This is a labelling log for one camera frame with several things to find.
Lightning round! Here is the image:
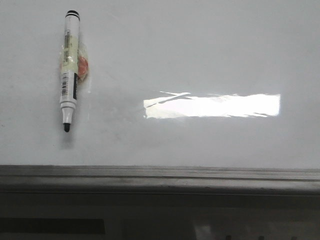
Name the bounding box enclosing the black rectangular label strip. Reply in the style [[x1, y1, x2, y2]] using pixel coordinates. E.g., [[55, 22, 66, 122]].
[[0, 218, 106, 235]]

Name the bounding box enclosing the white whiteboard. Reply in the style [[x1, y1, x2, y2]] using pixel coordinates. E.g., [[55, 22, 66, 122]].
[[0, 0, 320, 169]]

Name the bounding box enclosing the white whiteboard marker black tip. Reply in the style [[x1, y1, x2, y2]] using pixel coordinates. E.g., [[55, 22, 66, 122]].
[[60, 10, 80, 133]]

